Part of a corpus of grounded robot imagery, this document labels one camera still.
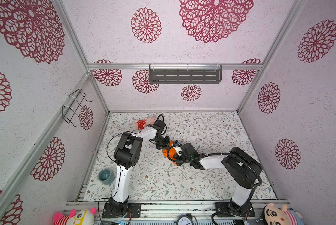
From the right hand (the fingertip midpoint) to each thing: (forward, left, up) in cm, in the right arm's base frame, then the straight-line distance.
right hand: (173, 154), depth 93 cm
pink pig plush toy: (+21, +24, +6) cm, 32 cm away
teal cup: (-17, +40, +2) cm, 43 cm away
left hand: (+4, +3, -2) cm, 6 cm away
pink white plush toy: (-38, +43, +7) cm, 58 cm away
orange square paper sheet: (+1, +1, 0) cm, 1 cm away
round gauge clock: (-36, -7, +1) cm, 37 cm away
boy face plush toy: (-33, -48, +5) cm, 58 cm away
